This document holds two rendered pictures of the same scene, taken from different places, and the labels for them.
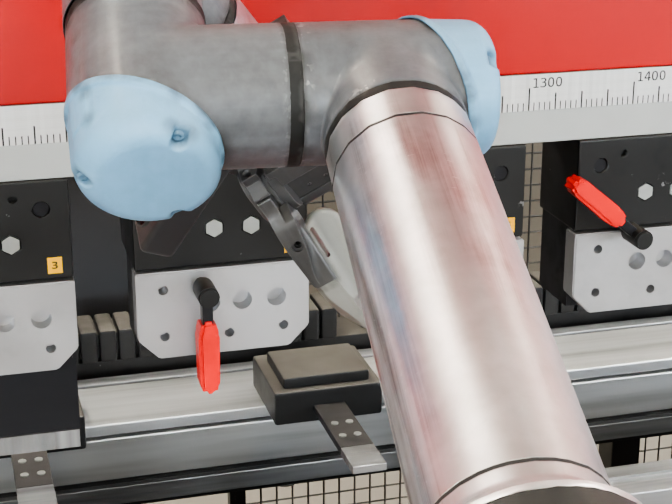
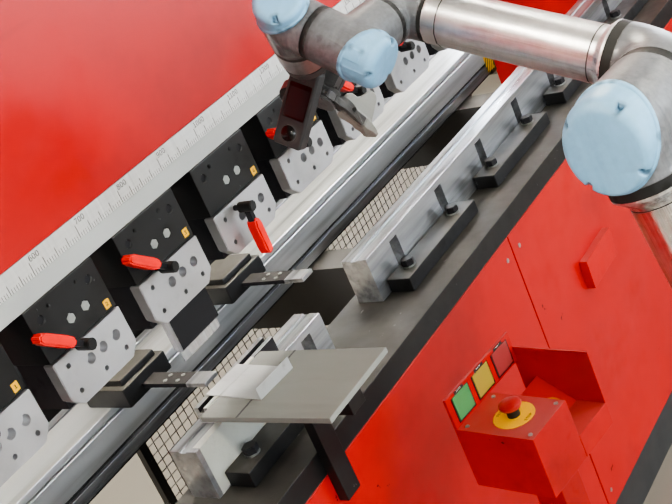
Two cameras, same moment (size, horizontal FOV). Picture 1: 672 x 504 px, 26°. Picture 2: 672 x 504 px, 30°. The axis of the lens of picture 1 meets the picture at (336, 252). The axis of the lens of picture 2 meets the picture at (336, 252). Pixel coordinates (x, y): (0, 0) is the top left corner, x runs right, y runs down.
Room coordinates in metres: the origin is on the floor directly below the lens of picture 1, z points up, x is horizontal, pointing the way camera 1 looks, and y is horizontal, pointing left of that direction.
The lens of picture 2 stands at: (-0.54, 1.07, 1.90)
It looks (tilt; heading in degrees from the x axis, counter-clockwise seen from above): 22 degrees down; 327
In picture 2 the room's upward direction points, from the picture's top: 24 degrees counter-clockwise
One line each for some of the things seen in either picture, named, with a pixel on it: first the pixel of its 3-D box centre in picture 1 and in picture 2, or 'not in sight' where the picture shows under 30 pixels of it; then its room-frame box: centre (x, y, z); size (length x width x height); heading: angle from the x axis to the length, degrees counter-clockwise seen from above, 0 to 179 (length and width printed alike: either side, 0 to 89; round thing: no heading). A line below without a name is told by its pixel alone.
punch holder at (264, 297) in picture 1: (213, 246); (218, 195); (1.21, 0.11, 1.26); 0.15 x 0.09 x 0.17; 106
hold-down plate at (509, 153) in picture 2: not in sight; (512, 149); (1.38, -0.71, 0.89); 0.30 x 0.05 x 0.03; 106
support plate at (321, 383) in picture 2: not in sight; (293, 384); (1.02, 0.24, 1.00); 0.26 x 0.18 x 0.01; 16
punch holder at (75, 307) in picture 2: not in sight; (65, 333); (1.10, 0.49, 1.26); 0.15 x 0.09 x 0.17; 106
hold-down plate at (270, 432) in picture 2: not in sight; (288, 421); (1.12, 0.22, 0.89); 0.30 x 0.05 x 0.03; 106
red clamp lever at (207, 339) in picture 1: (206, 334); (253, 227); (1.14, 0.11, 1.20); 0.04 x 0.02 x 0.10; 16
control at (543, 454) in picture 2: not in sight; (529, 411); (0.87, -0.06, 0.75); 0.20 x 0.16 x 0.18; 97
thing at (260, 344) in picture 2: not in sight; (237, 378); (1.17, 0.24, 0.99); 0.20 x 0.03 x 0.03; 106
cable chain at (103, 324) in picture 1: (179, 329); not in sight; (1.60, 0.19, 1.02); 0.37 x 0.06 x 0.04; 106
